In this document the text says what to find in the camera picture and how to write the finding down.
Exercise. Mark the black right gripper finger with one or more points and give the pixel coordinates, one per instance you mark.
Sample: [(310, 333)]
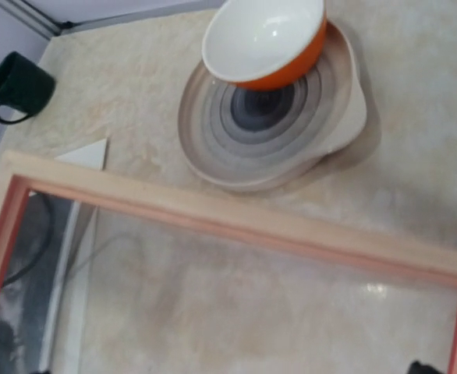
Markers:
[(417, 367)]

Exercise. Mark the red wooden picture frame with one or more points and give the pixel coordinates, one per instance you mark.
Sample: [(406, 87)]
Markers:
[(21, 173)]

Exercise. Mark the clear acrylic sheet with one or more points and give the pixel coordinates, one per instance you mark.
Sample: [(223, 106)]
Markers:
[(133, 296)]

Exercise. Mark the cat photo print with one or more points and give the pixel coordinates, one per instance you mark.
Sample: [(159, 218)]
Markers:
[(24, 301)]

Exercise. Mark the grey striped plate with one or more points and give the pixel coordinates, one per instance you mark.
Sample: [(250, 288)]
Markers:
[(246, 141)]

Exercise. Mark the orange white bowl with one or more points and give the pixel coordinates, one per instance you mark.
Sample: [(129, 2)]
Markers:
[(264, 45)]

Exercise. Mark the dark green mug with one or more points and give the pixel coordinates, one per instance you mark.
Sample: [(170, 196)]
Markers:
[(24, 87)]

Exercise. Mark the left aluminium post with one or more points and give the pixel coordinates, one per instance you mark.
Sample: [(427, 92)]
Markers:
[(54, 18)]

